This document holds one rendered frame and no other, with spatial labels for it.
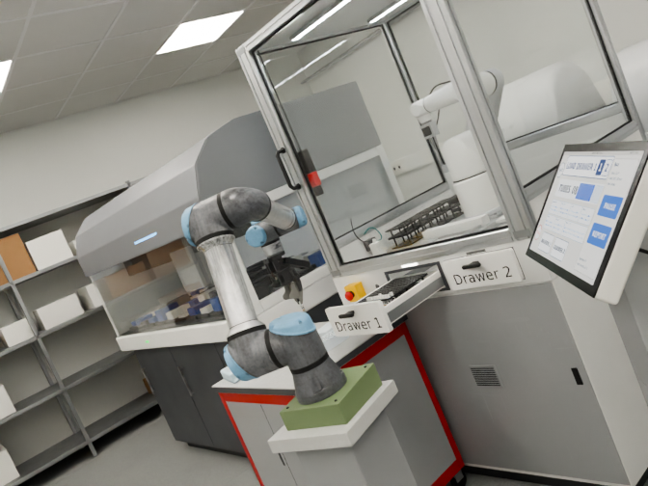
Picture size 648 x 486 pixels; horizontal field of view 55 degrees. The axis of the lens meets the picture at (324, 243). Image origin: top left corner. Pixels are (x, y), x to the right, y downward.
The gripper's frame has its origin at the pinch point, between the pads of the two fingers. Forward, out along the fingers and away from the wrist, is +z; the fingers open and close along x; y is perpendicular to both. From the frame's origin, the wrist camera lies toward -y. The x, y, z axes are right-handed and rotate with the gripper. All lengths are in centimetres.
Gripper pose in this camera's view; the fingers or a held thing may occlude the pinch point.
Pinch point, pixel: (300, 300)
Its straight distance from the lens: 237.6
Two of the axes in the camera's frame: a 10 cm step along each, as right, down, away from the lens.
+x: 5.8, -1.5, -8.0
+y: -7.1, 3.8, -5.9
